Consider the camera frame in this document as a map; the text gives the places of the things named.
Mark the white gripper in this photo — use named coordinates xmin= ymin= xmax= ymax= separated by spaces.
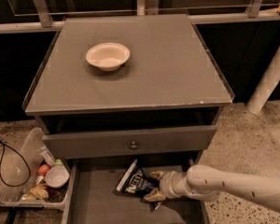
xmin=144 ymin=171 xmax=180 ymax=203

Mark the blue chip bag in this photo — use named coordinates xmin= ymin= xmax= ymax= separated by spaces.
xmin=116 ymin=160 xmax=159 ymax=199

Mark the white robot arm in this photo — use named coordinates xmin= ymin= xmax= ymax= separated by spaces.
xmin=144 ymin=164 xmax=280 ymax=213

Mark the round metal drawer knob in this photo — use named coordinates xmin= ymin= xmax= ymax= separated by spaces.
xmin=130 ymin=141 xmax=138 ymax=150

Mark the grey top drawer front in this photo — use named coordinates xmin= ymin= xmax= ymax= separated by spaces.
xmin=43 ymin=125 xmax=217 ymax=159

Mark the open grey middle drawer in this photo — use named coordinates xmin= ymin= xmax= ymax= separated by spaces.
xmin=62 ymin=157 xmax=210 ymax=224

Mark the grey drawer cabinet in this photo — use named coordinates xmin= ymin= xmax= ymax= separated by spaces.
xmin=21 ymin=13 xmax=235 ymax=224

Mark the small white bowl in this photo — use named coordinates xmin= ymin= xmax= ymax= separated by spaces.
xmin=45 ymin=166 xmax=69 ymax=189

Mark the red round fruit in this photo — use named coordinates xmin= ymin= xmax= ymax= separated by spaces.
xmin=37 ymin=164 xmax=50 ymax=176

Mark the yellow crumpled item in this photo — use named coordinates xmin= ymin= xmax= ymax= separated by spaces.
xmin=21 ymin=184 xmax=49 ymax=201

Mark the white tube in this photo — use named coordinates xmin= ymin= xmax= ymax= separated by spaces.
xmin=38 ymin=147 xmax=55 ymax=167

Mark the clear plastic bin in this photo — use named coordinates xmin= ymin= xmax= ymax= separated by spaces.
xmin=0 ymin=128 xmax=70 ymax=210

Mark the white paper bowl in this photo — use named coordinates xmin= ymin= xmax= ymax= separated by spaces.
xmin=86 ymin=43 xmax=131 ymax=72

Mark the black cable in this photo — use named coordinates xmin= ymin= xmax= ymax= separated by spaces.
xmin=0 ymin=132 xmax=32 ymax=188

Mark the white cylindrical post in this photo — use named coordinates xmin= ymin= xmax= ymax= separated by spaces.
xmin=246 ymin=46 xmax=280 ymax=114

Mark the metal railing frame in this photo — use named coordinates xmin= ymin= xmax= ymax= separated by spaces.
xmin=0 ymin=0 xmax=280 ymax=34

